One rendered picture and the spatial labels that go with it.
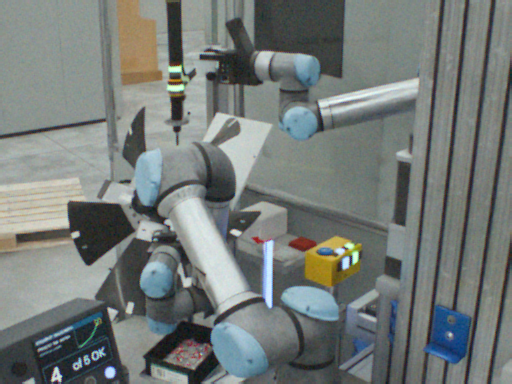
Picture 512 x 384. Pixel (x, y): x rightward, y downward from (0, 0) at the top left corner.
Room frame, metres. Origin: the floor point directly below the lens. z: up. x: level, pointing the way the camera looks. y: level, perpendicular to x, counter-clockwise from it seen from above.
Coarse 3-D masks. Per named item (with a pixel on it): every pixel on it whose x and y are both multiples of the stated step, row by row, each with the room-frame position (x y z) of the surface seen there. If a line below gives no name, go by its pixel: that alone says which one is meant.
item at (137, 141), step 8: (144, 112) 2.21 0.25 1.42; (136, 120) 2.24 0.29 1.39; (144, 120) 2.19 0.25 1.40; (136, 128) 2.22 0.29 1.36; (144, 128) 2.17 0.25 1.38; (128, 136) 2.28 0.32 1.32; (136, 136) 2.21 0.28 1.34; (144, 136) 2.15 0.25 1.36; (136, 144) 2.19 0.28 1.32; (144, 144) 2.13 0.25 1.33; (128, 152) 2.27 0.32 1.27; (136, 152) 2.19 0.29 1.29; (128, 160) 2.27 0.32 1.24; (136, 160) 2.20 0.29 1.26
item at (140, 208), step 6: (132, 198) 1.98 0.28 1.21; (138, 198) 1.97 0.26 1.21; (132, 204) 1.97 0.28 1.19; (138, 204) 1.97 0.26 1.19; (144, 204) 1.94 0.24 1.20; (138, 210) 1.94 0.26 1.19; (144, 210) 1.92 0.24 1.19; (150, 210) 1.92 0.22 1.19; (156, 210) 1.92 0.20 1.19; (144, 216) 1.94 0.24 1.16; (150, 216) 1.93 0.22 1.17; (156, 216) 1.94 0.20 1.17; (162, 216) 1.94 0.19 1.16; (156, 222) 2.01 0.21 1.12; (162, 222) 1.99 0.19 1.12
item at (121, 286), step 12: (132, 240) 1.90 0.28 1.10; (144, 240) 1.91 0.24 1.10; (132, 252) 1.88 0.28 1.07; (144, 252) 1.88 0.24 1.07; (120, 264) 1.86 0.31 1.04; (132, 264) 1.86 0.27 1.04; (144, 264) 1.86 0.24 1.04; (108, 276) 1.84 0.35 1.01; (120, 276) 1.83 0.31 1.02; (132, 276) 1.83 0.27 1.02; (108, 288) 1.81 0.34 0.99; (120, 288) 1.81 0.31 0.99; (132, 288) 1.81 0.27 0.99; (108, 300) 1.79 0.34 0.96; (120, 300) 1.79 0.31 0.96; (132, 300) 1.79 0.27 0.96; (144, 300) 1.79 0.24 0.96; (132, 312) 1.76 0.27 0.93; (144, 312) 1.76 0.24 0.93
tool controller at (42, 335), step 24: (48, 312) 1.24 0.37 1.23; (72, 312) 1.21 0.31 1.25; (96, 312) 1.23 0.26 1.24; (0, 336) 1.14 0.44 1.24; (24, 336) 1.12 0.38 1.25; (48, 336) 1.14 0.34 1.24; (72, 336) 1.17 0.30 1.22; (96, 336) 1.21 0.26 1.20; (0, 360) 1.07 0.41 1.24; (24, 360) 1.09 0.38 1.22; (48, 360) 1.12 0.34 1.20; (72, 360) 1.15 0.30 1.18; (96, 360) 1.19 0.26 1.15; (120, 360) 1.23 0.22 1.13
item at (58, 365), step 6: (60, 360) 1.14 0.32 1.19; (48, 366) 1.12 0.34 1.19; (54, 366) 1.13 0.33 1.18; (60, 366) 1.13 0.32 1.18; (48, 372) 1.11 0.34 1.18; (54, 372) 1.12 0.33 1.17; (60, 372) 1.13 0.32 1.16; (66, 372) 1.14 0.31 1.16; (48, 378) 1.11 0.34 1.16; (54, 378) 1.12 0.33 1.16; (60, 378) 1.12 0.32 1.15; (66, 378) 1.13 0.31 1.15
